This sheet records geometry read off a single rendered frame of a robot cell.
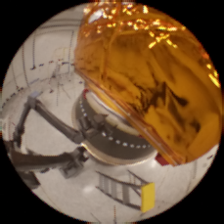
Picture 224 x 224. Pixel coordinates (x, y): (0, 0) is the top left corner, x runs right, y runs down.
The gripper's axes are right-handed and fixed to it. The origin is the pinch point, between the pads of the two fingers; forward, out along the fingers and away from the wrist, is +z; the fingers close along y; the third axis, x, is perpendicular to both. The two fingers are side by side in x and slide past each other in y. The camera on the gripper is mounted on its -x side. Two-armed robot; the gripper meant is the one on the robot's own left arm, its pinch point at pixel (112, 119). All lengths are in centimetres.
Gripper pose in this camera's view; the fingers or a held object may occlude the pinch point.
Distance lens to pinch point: 46.3
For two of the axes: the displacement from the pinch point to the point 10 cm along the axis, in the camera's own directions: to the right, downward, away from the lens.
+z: 7.2, -3.6, 5.9
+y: -6.5, -6.5, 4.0
